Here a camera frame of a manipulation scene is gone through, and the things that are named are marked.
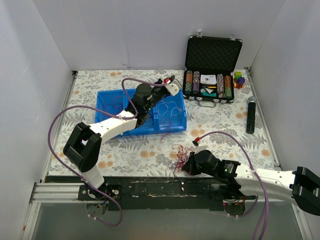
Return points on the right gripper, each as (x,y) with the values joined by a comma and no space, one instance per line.
(189,166)

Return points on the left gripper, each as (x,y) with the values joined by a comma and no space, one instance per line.
(163,87)

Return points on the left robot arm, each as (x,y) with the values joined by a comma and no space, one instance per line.
(83,146)

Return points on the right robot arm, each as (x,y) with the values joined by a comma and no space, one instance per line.
(300,187)

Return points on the blue three-compartment bin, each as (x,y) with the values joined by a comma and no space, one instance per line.
(168,116)

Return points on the black poker chip case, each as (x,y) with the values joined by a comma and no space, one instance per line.
(208,68)

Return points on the black microphone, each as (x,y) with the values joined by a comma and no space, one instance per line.
(251,115)

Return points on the colourful block toy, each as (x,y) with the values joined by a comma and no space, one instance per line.
(238,80)

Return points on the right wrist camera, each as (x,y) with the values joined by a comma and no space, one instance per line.
(200,145)

